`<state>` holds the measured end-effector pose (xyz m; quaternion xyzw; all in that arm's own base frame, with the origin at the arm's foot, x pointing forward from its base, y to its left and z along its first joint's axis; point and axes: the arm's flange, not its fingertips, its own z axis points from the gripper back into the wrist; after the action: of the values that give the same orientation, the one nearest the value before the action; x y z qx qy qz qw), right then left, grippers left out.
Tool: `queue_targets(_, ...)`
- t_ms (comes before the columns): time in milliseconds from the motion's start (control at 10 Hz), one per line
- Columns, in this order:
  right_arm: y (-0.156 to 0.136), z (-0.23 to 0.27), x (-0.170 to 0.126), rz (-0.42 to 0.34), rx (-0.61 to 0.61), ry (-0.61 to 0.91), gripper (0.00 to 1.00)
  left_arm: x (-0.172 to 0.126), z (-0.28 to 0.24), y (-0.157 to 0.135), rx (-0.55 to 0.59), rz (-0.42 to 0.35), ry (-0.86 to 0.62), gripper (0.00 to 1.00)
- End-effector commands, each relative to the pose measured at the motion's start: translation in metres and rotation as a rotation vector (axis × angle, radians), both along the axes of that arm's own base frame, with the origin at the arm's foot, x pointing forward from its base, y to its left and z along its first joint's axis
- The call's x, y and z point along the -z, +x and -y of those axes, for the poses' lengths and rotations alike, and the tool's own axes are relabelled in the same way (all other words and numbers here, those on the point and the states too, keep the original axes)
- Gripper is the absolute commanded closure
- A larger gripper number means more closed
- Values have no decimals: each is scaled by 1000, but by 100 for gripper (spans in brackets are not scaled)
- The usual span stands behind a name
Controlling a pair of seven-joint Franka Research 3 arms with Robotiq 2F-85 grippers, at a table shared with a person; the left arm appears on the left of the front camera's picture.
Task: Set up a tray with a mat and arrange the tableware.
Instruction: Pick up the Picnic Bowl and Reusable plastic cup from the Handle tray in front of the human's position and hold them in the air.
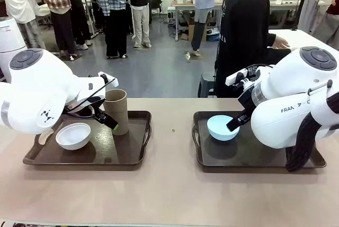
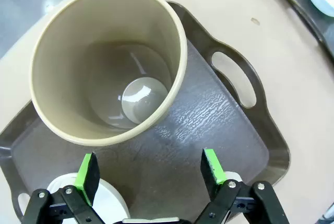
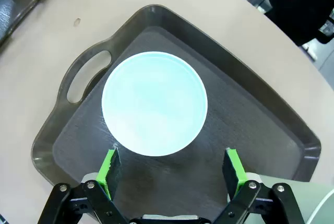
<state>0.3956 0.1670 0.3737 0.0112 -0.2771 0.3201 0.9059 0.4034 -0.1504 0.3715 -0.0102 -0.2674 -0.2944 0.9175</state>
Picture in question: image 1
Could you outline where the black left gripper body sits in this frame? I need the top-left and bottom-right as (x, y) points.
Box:
(69, 96), (106, 115)

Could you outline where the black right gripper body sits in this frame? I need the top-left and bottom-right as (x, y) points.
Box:
(237, 89), (259, 118)

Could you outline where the tall tan cup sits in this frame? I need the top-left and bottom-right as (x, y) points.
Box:
(103, 89), (130, 136)

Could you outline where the light blue bowl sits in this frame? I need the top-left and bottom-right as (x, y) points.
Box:
(207, 115), (240, 141)

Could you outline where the person's left forearm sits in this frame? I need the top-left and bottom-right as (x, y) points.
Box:
(266, 33), (278, 49)

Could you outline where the dark brown serving tray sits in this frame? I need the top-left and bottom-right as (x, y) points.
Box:
(23, 110), (153, 171)
(192, 110), (327, 174)

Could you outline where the person's left hand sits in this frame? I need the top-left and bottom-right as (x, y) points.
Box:
(272, 37), (291, 50)

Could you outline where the white bowl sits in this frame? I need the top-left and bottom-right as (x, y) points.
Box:
(55, 122), (92, 151)

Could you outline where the grey plastic stool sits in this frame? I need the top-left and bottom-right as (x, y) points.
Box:
(197, 72), (216, 98)

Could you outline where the person in black hoodie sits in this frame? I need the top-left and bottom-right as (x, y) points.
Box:
(213, 0), (299, 98)

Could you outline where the white side table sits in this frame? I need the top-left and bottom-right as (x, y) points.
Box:
(267, 28), (339, 53)

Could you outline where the cardboard box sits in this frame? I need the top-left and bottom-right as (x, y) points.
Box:
(180, 22), (197, 42)

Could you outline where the person in beige trousers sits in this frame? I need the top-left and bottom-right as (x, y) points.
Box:
(127, 0), (160, 49)

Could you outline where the black stand pole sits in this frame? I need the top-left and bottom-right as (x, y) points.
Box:
(290, 0), (311, 31)

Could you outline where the person in grey skirt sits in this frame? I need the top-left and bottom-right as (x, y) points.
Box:
(298, 0), (331, 36)

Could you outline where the background work table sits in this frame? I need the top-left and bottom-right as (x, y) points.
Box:
(171, 0), (225, 42)

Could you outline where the black office chair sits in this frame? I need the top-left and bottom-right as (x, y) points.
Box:
(150, 0), (163, 15)

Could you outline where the thin black camera cable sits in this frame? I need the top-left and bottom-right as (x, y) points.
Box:
(65, 77), (119, 119)

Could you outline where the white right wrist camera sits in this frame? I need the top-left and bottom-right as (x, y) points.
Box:
(225, 68), (248, 85)

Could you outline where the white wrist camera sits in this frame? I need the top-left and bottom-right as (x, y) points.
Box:
(225, 68), (248, 85)
(97, 71), (119, 86)

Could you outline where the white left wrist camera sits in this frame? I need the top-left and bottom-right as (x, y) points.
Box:
(97, 71), (119, 86)

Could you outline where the black braided cable bundle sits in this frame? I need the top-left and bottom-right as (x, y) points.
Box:
(285, 86), (339, 172)

